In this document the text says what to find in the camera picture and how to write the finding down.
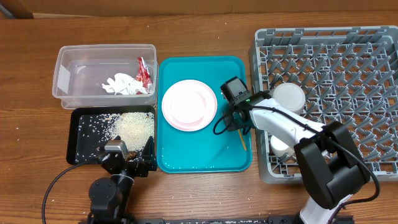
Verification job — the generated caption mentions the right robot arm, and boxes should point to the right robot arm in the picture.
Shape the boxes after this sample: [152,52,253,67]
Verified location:
[221,90,378,223]

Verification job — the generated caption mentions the brown food scraps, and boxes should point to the brown food scraps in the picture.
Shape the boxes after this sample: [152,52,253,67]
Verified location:
[125,151,139,162]

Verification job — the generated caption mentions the clear plastic bin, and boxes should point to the clear plastic bin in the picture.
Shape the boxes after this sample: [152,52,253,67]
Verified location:
[52,44,158,110]

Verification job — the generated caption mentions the white cup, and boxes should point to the white cup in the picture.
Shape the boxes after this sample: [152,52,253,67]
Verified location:
[270,136,294,158]

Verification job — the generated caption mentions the wooden chopstick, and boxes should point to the wooden chopstick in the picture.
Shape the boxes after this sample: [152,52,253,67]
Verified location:
[238,129,247,151]

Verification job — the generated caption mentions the white napkin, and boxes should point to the white napkin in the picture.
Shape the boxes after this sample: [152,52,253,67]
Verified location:
[102,73,152,95]

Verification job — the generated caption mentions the pile of rice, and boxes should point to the pile of rice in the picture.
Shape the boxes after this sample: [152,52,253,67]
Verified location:
[103,112,155,152]

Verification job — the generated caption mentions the black cable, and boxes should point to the black cable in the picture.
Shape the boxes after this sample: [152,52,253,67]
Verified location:
[41,159,103,224]

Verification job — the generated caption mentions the teal plastic tray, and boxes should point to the teal plastic tray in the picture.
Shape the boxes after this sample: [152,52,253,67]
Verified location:
[157,56,252,174]

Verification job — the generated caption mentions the large pink plate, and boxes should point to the large pink plate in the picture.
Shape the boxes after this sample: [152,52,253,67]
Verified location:
[161,80,218,132]

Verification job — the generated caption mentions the black food waste tray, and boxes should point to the black food waste tray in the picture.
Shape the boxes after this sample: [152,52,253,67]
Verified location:
[66,105,155,165]

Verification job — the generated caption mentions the red snack wrapper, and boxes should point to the red snack wrapper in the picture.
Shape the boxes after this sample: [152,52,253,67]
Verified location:
[136,57,152,93]

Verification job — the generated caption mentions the white bowl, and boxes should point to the white bowl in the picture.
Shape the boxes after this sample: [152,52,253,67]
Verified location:
[271,83,306,115]

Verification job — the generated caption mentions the grey dishwasher rack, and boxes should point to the grey dishwasher rack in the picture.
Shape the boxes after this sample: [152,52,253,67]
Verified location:
[249,26,397,182]

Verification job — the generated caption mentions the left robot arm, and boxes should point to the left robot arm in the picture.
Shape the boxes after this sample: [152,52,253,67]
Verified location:
[87,136,157,223]

